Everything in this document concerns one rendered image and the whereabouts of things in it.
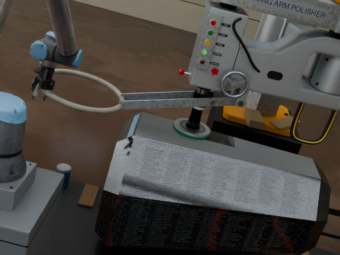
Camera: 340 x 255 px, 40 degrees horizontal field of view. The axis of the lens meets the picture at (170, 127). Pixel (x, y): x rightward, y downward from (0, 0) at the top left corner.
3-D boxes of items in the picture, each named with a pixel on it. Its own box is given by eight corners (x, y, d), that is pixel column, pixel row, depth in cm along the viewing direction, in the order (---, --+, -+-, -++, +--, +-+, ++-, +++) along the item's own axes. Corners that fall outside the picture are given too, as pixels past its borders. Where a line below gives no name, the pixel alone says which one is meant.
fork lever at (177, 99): (241, 94, 271) (242, 86, 269) (247, 108, 254) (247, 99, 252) (121, 98, 271) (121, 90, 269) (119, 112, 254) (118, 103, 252)
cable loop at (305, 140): (321, 145, 277) (342, 97, 264) (323, 149, 274) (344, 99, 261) (284, 137, 275) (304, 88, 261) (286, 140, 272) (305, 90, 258)
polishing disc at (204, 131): (187, 138, 256) (187, 136, 255) (167, 120, 271) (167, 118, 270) (217, 136, 268) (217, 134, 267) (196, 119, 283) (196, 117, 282)
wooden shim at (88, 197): (85, 184, 335) (85, 183, 335) (99, 188, 336) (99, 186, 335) (77, 205, 313) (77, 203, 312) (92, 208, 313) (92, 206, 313)
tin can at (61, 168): (58, 176, 336) (60, 161, 331) (71, 181, 335) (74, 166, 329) (51, 183, 327) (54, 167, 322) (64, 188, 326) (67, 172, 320)
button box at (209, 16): (207, 69, 244) (222, 15, 232) (207, 70, 241) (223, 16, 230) (192, 65, 243) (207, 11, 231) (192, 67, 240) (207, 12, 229)
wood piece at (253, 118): (243, 114, 320) (245, 107, 318) (256, 117, 321) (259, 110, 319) (248, 126, 302) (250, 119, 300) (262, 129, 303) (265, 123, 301)
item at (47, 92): (126, 89, 285) (128, 85, 283) (120, 124, 240) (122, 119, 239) (46, 65, 277) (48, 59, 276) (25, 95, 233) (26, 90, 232)
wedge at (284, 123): (288, 121, 329) (290, 115, 327) (298, 128, 322) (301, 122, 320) (268, 123, 317) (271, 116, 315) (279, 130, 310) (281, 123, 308)
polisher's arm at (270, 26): (246, 39, 326) (257, 3, 316) (290, 47, 336) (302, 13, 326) (292, 79, 262) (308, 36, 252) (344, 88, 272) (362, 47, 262)
